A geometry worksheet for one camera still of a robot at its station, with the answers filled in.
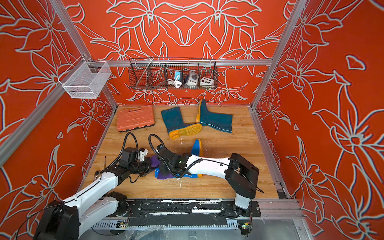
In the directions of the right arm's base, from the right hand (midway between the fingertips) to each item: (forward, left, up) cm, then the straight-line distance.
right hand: (181, 147), depth 88 cm
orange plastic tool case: (+25, +39, -2) cm, 46 cm away
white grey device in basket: (+34, -7, +25) cm, 43 cm away
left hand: (-11, +13, -3) cm, 17 cm away
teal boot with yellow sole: (+20, +6, -6) cm, 22 cm away
